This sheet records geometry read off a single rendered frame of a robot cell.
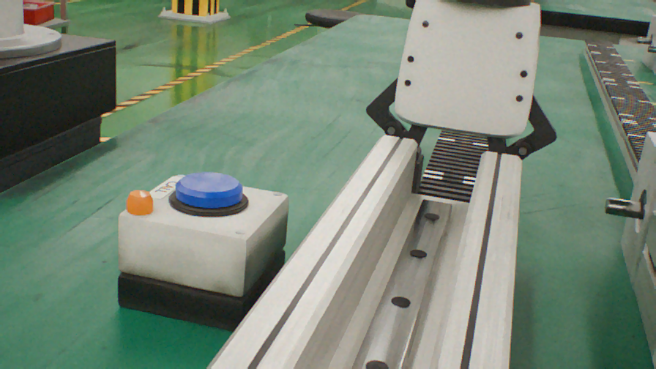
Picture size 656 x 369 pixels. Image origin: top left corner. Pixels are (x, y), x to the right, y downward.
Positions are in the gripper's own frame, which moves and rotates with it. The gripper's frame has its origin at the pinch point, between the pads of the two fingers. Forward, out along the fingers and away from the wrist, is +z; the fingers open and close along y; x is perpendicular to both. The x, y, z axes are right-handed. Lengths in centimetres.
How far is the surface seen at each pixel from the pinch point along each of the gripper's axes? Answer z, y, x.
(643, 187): -3.1, -14.0, 1.6
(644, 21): 3, -41, -197
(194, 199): -3.8, 13.2, 20.3
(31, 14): 48, 257, -315
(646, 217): -1.9, -14.0, 4.8
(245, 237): -2.8, 9.4, 22.0
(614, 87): 0, -18, -54
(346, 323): -1.7, 2.4, 26.9
